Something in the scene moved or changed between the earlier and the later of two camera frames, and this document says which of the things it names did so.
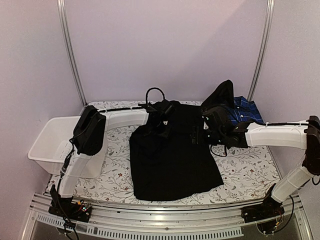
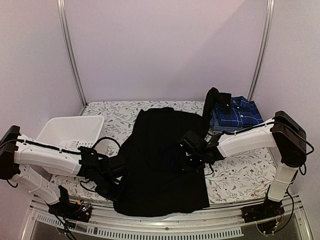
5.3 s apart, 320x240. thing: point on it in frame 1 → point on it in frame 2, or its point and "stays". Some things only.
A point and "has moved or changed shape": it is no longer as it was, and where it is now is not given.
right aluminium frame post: x=267 y=35 stays
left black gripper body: x=162 y=132 → x=104 y=188
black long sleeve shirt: x=182 y=165 has moved or changed shape
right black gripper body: x=215 y=138 → x=195 y=164
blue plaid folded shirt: x=244 y=110 stays
